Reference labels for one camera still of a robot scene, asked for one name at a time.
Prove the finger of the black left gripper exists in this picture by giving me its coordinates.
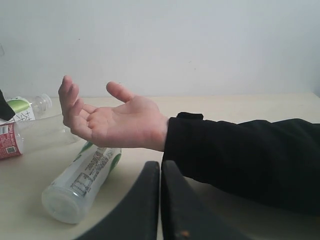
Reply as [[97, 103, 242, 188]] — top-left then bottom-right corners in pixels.
[[0, 90, 15, 121]]

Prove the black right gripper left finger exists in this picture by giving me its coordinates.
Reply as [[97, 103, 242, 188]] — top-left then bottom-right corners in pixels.
[[78, 161, 160, 240]]

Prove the frosted bottle green round label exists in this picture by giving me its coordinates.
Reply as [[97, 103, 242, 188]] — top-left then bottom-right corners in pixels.
[[41, 141, 122, 224]]

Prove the person's open bare hand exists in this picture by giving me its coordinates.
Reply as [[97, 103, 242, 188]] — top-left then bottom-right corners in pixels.
[[58, 75, 169, 152]]

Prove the black sleeved forearm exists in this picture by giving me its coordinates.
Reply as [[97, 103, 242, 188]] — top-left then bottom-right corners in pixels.
[[163, 112, 320, 216]]

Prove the clear cola bottle red label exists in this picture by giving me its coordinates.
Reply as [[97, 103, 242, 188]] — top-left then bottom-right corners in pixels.
[[0, 114, 80, 160]]

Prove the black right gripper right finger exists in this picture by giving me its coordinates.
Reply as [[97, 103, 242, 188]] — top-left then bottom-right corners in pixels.
[[161, 160, 249, 240]]

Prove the white bottle green apple label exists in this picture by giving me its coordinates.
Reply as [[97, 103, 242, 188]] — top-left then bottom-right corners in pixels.
[[0, 93, 53, 125]]

